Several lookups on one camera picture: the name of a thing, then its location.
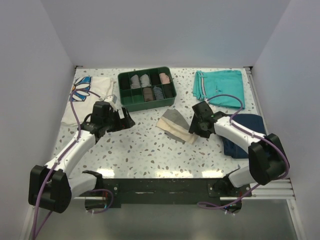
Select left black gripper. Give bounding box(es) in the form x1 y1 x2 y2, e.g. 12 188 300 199
103 106 135 133

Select grey cream underwear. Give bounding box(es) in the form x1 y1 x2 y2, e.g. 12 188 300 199
156 109 198 145

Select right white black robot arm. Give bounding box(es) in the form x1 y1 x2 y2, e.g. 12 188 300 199
189 109 290 197

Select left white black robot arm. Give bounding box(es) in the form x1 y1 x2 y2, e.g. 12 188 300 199
28 102 135 213

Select brown rolled underwear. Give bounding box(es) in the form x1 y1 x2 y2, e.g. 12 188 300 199
142 87 154 102

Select black rolled underwear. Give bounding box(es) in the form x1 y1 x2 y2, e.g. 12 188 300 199
162 84 176 99

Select pink rolled underwear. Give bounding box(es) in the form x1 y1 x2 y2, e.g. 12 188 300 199
159 72 170 85

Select green compartment organizer tray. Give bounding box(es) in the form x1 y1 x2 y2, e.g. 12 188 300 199
117 66 177 112

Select grey striped rolled sock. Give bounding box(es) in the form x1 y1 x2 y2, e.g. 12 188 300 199
130 74 141 89

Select navy striped rolled sock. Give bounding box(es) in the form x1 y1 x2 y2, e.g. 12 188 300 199
152 85 165 101

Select white grey rolled sock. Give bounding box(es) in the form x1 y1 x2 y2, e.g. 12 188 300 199
139 74 151 88

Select teal folded shorts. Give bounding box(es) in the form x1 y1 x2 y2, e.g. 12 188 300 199
192 70 245 109

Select white daisy print shirt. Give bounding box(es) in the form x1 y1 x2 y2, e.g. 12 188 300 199
61 76 115 126

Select navy folded garment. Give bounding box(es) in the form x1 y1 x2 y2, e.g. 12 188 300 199
219 113 266 160

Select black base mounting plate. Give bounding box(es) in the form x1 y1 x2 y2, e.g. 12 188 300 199
83 174 254 210

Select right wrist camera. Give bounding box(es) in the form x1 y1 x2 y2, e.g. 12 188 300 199
192 101 214 119

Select aluminium frame rail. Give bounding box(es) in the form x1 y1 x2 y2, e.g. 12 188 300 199
251 179 295 200

